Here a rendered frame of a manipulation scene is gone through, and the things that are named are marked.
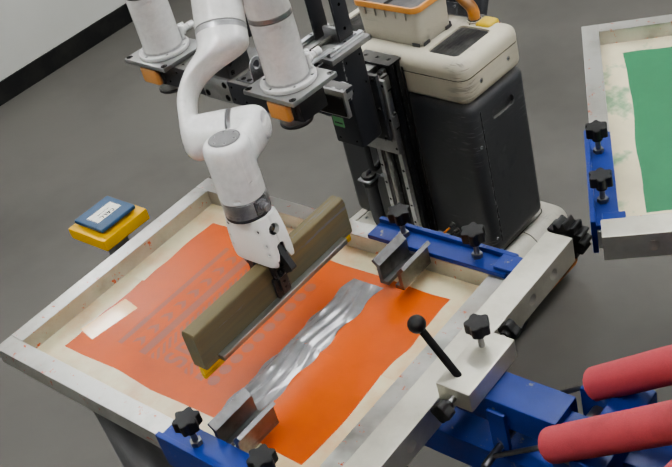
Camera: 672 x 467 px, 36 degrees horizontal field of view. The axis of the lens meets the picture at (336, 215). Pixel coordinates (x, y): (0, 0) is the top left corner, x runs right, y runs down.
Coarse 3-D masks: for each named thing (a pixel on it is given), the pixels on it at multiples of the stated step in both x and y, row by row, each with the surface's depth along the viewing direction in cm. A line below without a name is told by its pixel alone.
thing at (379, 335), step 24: (192, 240) 212; (216, 240) 210; (168, 264) 207; (192, 264) 205; (336, 264) 194; (168, 288) 201; (336, 288) 188; (384, 288) 185; (408, 288) 184; (312, 312) 184; (384, 312) 180; (408, 312) 178; (432, 312) 177; (288, 336) 181; (336, 336) 178; (360, 336) 176; (384, 336) 175; (408, 336) 173; (360, 360) 171; (384, 360) 170
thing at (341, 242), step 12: (336, 252) 178; (312, 264) 176; (324, 264) 177; (300, 276) 174; (312, 276) 175; (300, 288) 173; (276, 300) 170; (264, 312) 169; (252, 324) 167; (240, 336) 165; (228, 348) 164
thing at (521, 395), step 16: (496, 384) 148; (512, 384) 147; (528, 384) 147; (496, 400) 146; (512, 400) 145; (528, 400) 144; (544, 400) 144; (560, 400) 143; (480, 416) 150; (512, 416) 145; (528, 416) 142; (544, 416) 141; (560, 416) 141; (528, 432) 145
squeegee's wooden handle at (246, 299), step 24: (312, 216) 176; (336, 216) 178; (312, 240) 175; (336, 240) 180; (240, 288) 165; (264, 288) 168; (216, 312) 161; (240, 312) 165; (192, 336) 158; (216, 336) 162; (216, 360) 163
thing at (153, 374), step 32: (160, 288) 201; (128, 320) 195; (96, 352) 190; (128, 352) 187; (256, 352) 179; (320, 352) 175; (160, 384) 178; (192, 384) 176; (224, 384) 174; (288, 384) 171; (320, 384) 169; (352, 384) 167; (288, 416) 165; (320, 416) 163; (288, 448) 159
